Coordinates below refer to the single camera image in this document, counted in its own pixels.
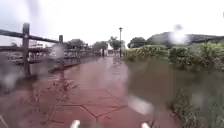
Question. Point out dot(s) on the red paved path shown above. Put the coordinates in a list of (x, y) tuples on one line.
[(96, 83)]

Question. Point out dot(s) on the row of trees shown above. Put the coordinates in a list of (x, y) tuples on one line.
[(136, 42)]

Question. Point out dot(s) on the grass strip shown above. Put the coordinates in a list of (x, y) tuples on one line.
[(150, 80)]

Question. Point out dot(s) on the robot's own part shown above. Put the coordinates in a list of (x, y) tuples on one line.
[(145, 125), (75, 124)]

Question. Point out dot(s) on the row of green bushes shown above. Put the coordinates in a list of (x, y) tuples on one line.
[(186, 53)]

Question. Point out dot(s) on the long low building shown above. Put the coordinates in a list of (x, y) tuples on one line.
[(200, 37)]

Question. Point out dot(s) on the lamp post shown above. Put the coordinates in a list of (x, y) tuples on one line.
[(120, 40)]

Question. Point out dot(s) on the dark wooden rail fence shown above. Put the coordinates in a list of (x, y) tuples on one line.
[(26, 43)]

